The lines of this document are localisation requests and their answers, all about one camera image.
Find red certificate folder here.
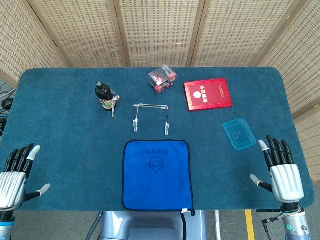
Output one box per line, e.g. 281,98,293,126
183,77,234,112

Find teal felt table cover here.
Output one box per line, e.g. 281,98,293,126
0,66,316,213

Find brown tea bottle black cap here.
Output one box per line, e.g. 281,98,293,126
94,80,118,113

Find black floor cables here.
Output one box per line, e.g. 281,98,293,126
0,81,16,137

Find woven wooden folding screen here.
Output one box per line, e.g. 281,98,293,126
0,0,320,183

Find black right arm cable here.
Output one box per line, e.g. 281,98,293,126
261,217,285,240

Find clear box red black parts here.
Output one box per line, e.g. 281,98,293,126
148,64,178,95

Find silver-blue robot torso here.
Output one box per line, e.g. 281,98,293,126
99,210,208,240

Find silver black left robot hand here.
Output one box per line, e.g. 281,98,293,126
0,143,52,212

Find teal transparent plastic lid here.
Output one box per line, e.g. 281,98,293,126
222,117,257,151

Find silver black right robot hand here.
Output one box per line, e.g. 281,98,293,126
249,135,305,205

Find white orange wrapped straw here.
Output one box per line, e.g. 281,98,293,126
110,94,121,119

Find blue cloth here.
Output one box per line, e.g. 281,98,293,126
121,139,196,217

